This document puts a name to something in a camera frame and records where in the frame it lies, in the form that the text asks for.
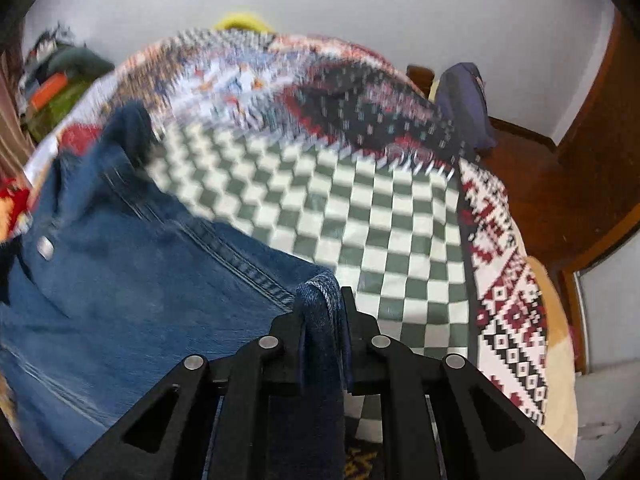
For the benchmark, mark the green patterned box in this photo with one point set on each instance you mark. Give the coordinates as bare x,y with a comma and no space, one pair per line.
60,107

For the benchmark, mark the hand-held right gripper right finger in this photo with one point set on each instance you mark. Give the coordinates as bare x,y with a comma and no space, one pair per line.
362,350

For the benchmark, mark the white sliding door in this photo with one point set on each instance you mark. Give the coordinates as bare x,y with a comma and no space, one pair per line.
610,360

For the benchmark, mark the pile of clothes and clutter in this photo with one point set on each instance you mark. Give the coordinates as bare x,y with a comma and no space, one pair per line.
75,57

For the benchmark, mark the brown wooden wardrobe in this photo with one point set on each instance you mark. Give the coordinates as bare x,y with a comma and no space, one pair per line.
575,185

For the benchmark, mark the yellow round object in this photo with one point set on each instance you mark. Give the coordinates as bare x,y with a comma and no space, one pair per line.
242,19

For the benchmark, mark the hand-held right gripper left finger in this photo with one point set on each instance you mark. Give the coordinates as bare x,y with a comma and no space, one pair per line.
287,347

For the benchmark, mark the striped red beige curtain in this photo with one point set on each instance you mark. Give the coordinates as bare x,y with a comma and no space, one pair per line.
10,110

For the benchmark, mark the blue denim jacket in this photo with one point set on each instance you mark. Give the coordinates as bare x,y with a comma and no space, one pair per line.
125,270

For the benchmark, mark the wooden bed post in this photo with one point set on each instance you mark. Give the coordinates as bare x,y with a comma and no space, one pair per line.
420,77

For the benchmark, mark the patchwork patterned blanket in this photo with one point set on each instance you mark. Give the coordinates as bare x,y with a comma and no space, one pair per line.
375,240

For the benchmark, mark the dark blue bag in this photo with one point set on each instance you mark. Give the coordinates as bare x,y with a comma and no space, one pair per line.
465,105

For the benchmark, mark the orange box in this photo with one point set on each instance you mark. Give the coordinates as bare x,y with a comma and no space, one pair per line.
49,89

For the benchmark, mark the red plush toy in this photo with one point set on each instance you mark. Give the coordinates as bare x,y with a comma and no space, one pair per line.
12,200

